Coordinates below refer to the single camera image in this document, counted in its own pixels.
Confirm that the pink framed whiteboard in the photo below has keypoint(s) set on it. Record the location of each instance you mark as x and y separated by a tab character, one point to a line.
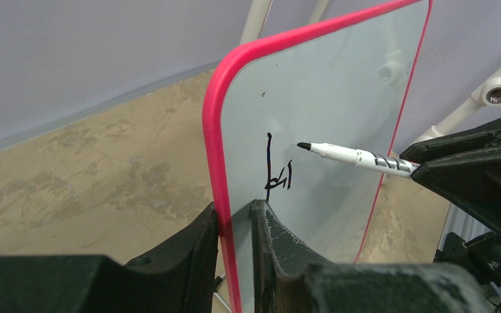
342	81

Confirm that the metal whiteboard stand leg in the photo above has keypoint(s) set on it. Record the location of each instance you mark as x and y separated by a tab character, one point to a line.
217	284

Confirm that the white whiteboard marker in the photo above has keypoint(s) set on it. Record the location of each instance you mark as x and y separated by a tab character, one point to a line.
363	159

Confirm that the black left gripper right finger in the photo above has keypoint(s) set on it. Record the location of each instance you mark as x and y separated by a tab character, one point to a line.
289	276

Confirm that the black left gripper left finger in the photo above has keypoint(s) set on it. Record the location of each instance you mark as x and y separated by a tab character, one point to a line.
177	275

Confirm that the white PVC pipe frame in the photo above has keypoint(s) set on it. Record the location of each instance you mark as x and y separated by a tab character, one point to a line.
457	80

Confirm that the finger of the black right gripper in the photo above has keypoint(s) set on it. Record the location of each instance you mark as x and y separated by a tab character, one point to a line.
484	136
471	181

